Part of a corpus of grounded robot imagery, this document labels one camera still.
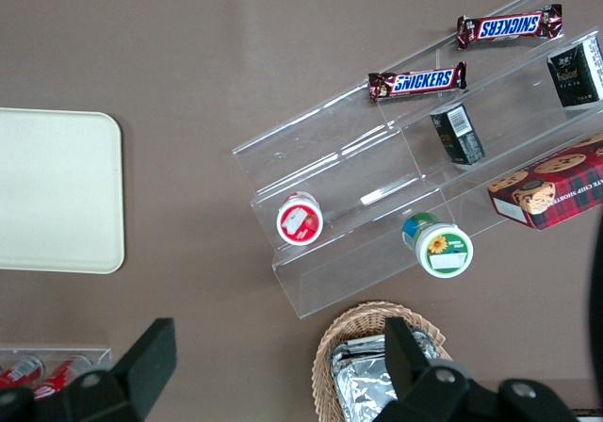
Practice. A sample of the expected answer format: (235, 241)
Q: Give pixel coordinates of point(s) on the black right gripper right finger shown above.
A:
(405, 361)

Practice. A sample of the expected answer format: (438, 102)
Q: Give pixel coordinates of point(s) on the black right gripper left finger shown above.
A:
(151, 356)

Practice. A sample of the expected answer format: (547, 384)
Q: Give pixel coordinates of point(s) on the foil-wrapped sandwich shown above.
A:
(363, 339)
(363, 389)

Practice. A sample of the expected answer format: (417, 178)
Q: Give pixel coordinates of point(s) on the light wicker basket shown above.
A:
(330, 342)

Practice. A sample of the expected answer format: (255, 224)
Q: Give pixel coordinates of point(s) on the beige plastic serving tray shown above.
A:
(56, 191)

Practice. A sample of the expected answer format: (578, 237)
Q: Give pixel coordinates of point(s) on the clear acrylic bottle rack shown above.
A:
(101, 353)

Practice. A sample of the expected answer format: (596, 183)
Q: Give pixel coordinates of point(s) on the green-lid yogurt cup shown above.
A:
(443, 250)

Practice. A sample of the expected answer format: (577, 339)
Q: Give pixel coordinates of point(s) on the red-lid yogurt cup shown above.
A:
(300, 219)

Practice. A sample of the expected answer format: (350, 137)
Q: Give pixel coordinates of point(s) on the clear acrylic stepped shelf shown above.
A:
(330, 167)

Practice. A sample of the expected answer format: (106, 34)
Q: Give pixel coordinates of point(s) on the red tartan cookie box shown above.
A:
(556, 191)

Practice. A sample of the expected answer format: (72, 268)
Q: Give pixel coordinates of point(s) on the small black tea box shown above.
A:
(577, 73)
(459, 134)

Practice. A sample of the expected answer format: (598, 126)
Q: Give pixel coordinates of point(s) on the Snickers chocolate bar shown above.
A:
(511, 26)
(419, 81)

